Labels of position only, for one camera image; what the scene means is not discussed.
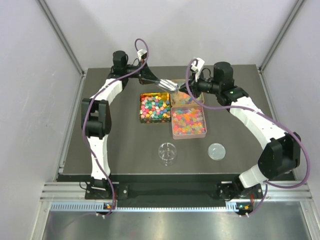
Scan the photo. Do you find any clear plastic jar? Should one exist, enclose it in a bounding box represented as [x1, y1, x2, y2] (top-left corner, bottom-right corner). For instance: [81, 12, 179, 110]
[158, 142, 177, 166]

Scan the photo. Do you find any gold tin of pastel gummies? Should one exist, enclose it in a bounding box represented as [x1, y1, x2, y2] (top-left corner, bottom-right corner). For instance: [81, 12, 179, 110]
[170, 79, 205, 107]

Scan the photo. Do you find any aluminium front rail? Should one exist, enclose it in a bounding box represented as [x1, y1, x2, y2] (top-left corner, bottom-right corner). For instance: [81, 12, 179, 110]
[40, 182, 313, 212]

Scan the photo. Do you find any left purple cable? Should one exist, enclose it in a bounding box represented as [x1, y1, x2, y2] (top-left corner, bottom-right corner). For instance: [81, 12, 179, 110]
[82, 38, 149, 217]

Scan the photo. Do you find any clear round jar lid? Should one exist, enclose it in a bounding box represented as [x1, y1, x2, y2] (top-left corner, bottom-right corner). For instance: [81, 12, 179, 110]
[207, 143, 226, 161]

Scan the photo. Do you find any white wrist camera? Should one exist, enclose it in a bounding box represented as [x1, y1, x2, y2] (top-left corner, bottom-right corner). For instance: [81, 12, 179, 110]
[137, 49, 148, 63]
[190, 57, 205, 82]

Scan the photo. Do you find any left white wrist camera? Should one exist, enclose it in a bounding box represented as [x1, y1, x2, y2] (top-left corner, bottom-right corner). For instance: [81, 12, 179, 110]
[137, 49, 148, 63]

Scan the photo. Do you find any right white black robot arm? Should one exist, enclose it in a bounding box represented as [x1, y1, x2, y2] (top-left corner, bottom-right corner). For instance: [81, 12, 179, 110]
[179, 57, 301, 198]

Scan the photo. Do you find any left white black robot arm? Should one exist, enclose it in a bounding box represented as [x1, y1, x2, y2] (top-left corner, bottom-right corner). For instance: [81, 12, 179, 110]
[81, 49, 159, 200]

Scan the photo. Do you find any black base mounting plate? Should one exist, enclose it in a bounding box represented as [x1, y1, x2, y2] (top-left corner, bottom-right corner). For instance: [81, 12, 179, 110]
[84, 181, 265, 201]

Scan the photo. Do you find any gold tin of star candies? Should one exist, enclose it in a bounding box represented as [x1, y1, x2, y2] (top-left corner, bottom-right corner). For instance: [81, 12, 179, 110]
[139, 92, 172, 124]

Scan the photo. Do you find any purple cable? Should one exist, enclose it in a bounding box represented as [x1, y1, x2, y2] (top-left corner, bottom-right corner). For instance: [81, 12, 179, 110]
[185, 58, 311, 217]
[82, 38, 149, 217]

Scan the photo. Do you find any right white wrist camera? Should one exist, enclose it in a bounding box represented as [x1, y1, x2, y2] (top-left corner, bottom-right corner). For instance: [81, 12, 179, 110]
[190, 57, 205, 82]

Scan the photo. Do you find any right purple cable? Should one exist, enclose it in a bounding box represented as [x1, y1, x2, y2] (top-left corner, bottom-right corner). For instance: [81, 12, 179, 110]
[185, 58, 311, 217]

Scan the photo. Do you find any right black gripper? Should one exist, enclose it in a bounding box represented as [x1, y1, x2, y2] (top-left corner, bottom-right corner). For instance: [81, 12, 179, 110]
[179, 70, 221, 100]

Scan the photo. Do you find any silver metal scoop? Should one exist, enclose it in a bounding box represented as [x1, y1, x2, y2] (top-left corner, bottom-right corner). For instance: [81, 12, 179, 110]
[155, 79, 180, 94]

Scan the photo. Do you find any pink tin of bright gummies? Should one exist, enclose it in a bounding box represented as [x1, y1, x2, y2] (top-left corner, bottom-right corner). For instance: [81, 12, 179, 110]
[171, 105, 207, 140]

